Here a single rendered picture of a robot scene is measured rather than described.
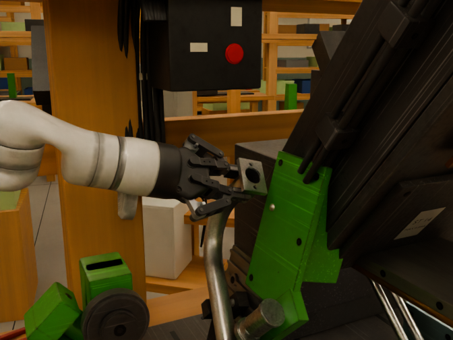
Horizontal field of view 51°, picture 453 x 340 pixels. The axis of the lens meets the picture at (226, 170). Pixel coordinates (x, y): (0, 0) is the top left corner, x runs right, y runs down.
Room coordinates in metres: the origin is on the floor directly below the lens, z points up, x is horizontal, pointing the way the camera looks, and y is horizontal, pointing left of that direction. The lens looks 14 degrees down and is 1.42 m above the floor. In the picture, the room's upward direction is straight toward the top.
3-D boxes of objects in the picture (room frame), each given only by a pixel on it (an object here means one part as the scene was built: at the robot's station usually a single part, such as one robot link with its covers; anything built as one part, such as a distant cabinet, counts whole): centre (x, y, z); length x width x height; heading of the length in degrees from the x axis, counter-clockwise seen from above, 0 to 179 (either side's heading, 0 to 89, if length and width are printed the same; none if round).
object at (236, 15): (0.87, 0.04, 1.42); 0.17 x 0.12 x 0.15; 116
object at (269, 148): (0.90, -0.19, 1.07); 0.30 x 0.18 x 0.34; 116
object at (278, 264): (0.64, -0.11, 1.17); 0.13 x 0.12 x 0.20; 116
